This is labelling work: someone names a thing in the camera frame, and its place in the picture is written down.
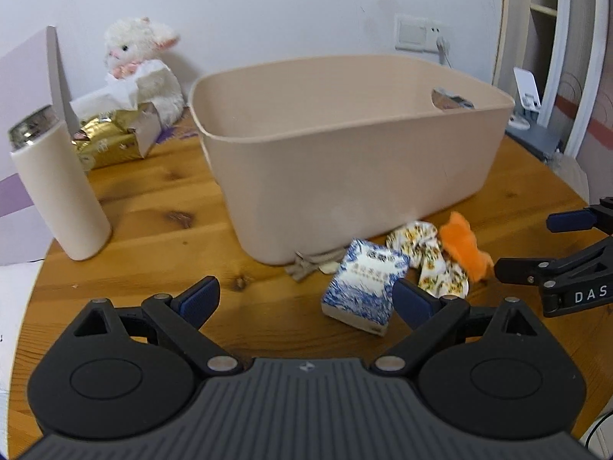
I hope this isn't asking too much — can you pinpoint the white door frame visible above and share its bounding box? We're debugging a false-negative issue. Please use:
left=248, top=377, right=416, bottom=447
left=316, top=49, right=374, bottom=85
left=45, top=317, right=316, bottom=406
left=492, top=0, right=613, bottom=159

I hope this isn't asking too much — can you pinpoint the floral table mat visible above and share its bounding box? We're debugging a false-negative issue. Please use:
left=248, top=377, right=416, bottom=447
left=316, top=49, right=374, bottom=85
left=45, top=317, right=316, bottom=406
left=156, top=108, right=200, bottom=145

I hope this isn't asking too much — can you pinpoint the beige hair clip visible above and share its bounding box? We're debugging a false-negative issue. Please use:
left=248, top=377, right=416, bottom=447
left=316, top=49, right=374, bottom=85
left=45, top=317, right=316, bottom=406
left=285, top=248, right=346, bottom=283

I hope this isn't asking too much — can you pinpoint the yellow floral scrunchie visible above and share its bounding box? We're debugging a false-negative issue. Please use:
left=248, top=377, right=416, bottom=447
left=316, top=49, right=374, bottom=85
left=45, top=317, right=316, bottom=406
left=385, top=221, right=470, bottom=298

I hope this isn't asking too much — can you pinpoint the white thermos bottle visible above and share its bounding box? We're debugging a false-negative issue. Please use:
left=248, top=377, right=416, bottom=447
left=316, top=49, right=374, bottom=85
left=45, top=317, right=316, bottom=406
left=7, top=105, right=112, bottom=262

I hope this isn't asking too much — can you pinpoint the white wall switch socket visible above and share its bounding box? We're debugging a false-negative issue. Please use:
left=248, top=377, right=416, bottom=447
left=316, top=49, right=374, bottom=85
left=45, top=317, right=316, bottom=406
left=394, top=13, right=452, bottom=53

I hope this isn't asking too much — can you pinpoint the grey laptop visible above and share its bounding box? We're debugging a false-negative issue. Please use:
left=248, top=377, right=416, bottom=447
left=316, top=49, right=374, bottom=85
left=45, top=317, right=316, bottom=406
left=505, top=123, right=561, bottom=162

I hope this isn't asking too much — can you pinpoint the beige plastic storage basket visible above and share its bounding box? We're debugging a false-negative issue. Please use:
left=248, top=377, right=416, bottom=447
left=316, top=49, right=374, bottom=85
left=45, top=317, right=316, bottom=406
left=189, top=55, right=514, bottom=265

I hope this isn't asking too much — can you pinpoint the pink headboard panel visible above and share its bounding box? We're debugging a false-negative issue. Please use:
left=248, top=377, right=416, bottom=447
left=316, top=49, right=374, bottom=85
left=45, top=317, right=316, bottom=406
left=1, top=26, right=92, bottom=266

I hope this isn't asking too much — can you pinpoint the white plush lamb toy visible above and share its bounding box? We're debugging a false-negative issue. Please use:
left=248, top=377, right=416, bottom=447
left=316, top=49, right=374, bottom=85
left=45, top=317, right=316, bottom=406
left=104, top=17, right=185, bottom=127

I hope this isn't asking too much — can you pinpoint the white phone stand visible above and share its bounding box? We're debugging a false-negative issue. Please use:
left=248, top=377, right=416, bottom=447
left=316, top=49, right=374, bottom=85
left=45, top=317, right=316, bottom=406
left=508, top=67, right=541, bottom=131

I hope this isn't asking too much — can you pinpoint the white plug and cable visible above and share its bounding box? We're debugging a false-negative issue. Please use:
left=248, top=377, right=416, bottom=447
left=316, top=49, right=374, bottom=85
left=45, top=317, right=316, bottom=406
left=434, top=36, right=454, bottom=70

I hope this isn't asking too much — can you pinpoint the gold tissue pack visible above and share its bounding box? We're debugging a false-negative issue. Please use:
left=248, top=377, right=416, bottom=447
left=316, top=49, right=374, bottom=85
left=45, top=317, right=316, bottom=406
left=70, top=76, right=162, bottom=173

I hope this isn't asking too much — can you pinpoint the blue white tissue packet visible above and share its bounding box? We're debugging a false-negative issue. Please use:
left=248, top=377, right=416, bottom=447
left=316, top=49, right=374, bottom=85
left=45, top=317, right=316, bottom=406
left=321, top=240, right=410, bottom=337

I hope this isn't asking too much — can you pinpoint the orange plush scrunchie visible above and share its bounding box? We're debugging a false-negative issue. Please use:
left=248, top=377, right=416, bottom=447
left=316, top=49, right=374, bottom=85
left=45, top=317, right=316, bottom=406
left=438, top=211, right=493, bottom=283

